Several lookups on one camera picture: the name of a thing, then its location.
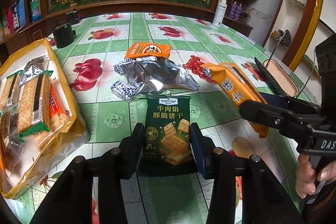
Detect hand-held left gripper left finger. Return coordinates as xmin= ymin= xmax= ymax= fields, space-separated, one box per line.
xmin=30 ymin=123 xmax=146 ymax=224

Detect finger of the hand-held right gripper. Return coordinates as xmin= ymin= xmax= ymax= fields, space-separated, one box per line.
xmin=239 ymin=99 xmax=326 ymax=136
xmin=260 ymin=93 xmax=322 ymax=111

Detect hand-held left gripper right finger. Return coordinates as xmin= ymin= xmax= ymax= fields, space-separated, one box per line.
xmin=189 ymin=123 xmax=305 ymax=224

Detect green cracker packet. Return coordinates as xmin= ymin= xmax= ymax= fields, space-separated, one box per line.
xmin=138 ymin=94 xmax=195 ymax=177

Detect long orange biscuit packet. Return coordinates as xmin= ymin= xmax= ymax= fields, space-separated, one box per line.
xmin=203 ymin=62 xmax=269 ymax=138

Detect large yellow snack bag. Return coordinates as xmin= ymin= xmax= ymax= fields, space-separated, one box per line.
xmin=0 ymin=38 xmax=91 ymax=199

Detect orange round logo snack packet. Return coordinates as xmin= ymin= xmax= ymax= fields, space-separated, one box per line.
xmin=124 ymin=42 xmax=172 ymax=60

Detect person's right hand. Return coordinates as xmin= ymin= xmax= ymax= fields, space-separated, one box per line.
xmin=295 ymin=154 xmax=336 ymax=199

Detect dark open glasses case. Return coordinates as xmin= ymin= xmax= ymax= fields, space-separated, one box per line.
xmin=254 ymin=57 xmax=298 ymax=97

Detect dark items on shelf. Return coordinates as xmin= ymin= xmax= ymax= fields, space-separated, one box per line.
xmin=270 ymin=29 xmax=292 ymax=45

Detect silver foil packet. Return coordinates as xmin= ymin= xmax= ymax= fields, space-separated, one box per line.
xmin=127 ymin=57 xmax=200 ymax=94

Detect orange label cracker packet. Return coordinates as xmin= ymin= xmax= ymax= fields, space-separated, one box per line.
xmin=49 ymin=82 xmax=72 ymax=132

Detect gold trimmed wooden pillar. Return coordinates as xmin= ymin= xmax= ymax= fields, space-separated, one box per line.
xmin=282 ymin=0 xmax=326 ymax=69

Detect white spray bottle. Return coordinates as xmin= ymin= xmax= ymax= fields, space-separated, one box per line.
xmin=212 ymin=0 xmax=229 ymax=28

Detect clear green-ended cracker packet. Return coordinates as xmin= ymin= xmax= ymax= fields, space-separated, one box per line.
xmin=0 ymin=70 xmax=24 ymax=111
xmin=18 ymin=70 xmax=54 ymax=135

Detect black round tin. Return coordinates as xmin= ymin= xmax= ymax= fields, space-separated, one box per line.
xmin=52 ymin=24 xmax=76 ymax=49

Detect small black box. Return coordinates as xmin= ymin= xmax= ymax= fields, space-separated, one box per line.
xmin=66 ymin=10 xmax=80 ymax=25

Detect green white packet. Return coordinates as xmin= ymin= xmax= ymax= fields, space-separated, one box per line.
xmin=30 ymin=0 xmax=42 ymax=22

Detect blue packet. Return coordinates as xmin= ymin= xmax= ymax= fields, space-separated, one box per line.
xmin=12 ymin=0 xmax=27 ymax=29

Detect black cable bundle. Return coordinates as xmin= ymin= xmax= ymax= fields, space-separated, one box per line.
xmin=243 ymin=9 xmax=254 ymax=24

